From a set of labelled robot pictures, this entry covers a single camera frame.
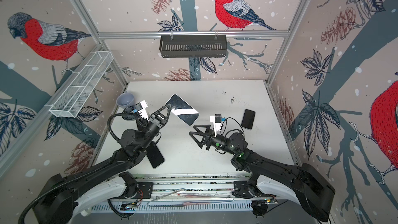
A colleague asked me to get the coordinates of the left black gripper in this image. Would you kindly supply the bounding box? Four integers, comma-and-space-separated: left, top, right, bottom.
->
139, 104, 170, 150

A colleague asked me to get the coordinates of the light blue phone case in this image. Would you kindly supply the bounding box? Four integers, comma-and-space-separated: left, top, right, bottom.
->
166, 94, 200, 126

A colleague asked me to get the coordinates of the black phone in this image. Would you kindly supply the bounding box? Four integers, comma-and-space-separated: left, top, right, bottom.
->
241, 109, 256, 130
146, 142, 165, 169

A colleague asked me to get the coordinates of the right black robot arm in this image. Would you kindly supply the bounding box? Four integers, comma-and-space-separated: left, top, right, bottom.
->
189, 125, 335, 222

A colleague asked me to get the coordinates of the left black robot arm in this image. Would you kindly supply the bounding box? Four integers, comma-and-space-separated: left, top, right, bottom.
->
18, 104, 172, 224

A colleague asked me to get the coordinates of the dark grey flower dish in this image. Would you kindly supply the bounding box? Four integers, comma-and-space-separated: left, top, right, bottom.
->
122, 106, 136, 121

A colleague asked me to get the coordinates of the lavender bowl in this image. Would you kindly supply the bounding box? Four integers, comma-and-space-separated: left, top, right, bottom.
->
116, 92, 135, 109

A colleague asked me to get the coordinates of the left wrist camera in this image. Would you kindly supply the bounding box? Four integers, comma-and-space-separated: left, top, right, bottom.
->
132, 100, 148, 120

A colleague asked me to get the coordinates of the aluminium front rail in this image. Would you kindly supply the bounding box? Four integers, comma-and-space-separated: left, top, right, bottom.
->
73, 176, 297, 216

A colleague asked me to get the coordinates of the black wire wall basket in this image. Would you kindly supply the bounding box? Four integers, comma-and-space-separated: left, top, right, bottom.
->
159, 35, 228, 58

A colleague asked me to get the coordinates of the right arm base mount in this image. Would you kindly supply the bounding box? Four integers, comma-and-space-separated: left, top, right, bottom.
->
232, 181, 276, 199

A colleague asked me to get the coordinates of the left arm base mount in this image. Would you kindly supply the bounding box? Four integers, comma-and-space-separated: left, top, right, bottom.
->
112, 182, 154, 200

